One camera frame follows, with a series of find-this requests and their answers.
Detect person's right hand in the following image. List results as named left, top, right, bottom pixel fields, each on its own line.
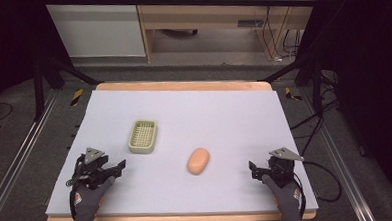
left=261, top=172, right=305, bottom=221

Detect black metal stand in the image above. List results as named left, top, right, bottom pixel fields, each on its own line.
left=31, top=54, right=102, bottom=123
left=256, top=56, right=326, bottom=118

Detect beige slotted soap dish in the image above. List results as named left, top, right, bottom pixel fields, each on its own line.
left=126, top=118, right=160, bottom=156

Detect wooden table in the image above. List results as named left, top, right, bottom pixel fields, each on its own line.
left=40, top=72, right=318, bottom=221

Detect person's left hand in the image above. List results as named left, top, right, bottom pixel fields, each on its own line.
left=66, top=175, right=119, bottom=221

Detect black horizontal frame bar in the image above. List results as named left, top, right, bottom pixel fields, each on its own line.
left=41, top=0, right=318, bottom=19

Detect yellow black tape marker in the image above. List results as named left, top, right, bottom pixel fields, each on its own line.
left=284, top=86, right=304, bottom=103
left=69, top=87, right=85, bottom=107

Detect cables under desk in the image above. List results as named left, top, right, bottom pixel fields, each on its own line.
left=261, top=5, right=304, bottom=64

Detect orange soap bar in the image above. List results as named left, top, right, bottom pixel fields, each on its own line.
left=186, top=147, right=212, bottom=177

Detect black curtain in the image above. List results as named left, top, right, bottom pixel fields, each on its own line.
left=293, top=0, right=392, bottom=208
left=0, top=0, right=76, bottom=117

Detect metal floor rail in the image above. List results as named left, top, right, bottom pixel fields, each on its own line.
left=299, top=82, right=377, bottom=221
left=0, top=89, right=67, bottom=221

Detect wooden desk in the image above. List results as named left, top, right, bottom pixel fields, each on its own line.
left=134, top=0, right=324, bottom=66

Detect black coiled gripper cable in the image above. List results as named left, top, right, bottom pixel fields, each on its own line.
left=64, top=155, right=87, bottom=221

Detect black looped gripper cable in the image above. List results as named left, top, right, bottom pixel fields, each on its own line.
left=291, top=158, right=344, bottom=218

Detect black floor cables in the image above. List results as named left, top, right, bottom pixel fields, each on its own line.
left=286, top=69, right=344, bottom=158

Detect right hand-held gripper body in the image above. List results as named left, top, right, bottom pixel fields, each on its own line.
left=267, top=146, right=306, bottom=189

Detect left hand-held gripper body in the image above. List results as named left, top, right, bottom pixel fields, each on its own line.
left=73, top=146, right=111, bottom=191

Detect white foam board mat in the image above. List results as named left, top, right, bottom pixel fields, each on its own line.
left=39, top=80, right=319, bottom=221

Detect white cabinet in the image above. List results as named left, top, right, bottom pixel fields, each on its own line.
left=45, top=0, right=147, bottom=62

